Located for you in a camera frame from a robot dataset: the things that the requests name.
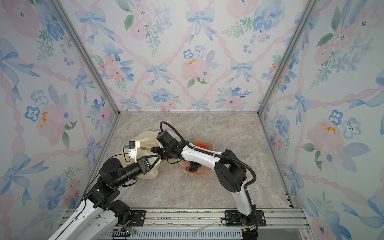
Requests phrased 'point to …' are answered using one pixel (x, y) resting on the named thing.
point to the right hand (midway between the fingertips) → (152, 154)
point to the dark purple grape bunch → (193, 167)
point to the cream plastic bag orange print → (140, 148)
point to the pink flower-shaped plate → (203, 169)
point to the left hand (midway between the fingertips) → (160, 156)
